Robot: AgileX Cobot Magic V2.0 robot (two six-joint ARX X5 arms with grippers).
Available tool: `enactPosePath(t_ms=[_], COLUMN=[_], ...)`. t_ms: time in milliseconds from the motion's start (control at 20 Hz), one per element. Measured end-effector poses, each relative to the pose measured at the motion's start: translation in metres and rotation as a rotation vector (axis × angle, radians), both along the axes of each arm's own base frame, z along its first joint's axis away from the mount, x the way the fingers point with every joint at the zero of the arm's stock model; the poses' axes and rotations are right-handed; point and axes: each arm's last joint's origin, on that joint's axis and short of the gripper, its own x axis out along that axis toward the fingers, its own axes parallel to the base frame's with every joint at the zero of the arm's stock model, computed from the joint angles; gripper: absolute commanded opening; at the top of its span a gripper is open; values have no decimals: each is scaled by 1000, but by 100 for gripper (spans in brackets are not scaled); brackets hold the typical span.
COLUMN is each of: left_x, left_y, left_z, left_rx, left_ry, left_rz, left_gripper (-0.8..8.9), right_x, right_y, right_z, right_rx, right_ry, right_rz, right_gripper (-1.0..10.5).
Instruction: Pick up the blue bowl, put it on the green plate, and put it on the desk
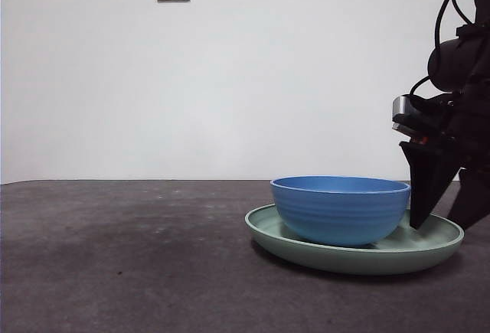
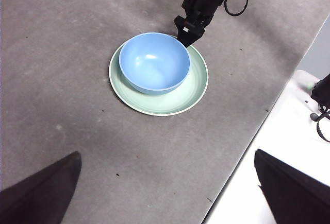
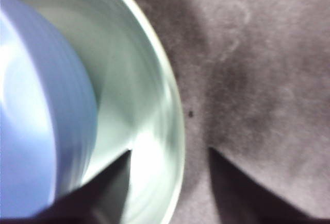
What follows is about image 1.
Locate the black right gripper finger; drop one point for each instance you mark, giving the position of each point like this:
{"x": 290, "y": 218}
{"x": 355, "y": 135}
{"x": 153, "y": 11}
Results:
{"x": 428, "y": 180}
{"x": 472, "y": 199}

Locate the blue bowl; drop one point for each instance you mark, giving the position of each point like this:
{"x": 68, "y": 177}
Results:
{"x": 337, "y": 214}

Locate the green plate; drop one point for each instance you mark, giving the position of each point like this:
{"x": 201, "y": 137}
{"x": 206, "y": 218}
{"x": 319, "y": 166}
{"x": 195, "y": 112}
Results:
{"x": 344, "y": 260}

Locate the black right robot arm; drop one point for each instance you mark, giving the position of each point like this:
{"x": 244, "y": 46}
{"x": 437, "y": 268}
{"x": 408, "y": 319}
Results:
{"x": 455, "y": 61}

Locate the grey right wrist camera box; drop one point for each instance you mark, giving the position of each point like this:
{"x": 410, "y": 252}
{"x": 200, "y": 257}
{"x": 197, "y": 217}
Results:
{"x": 402, "y": 109}

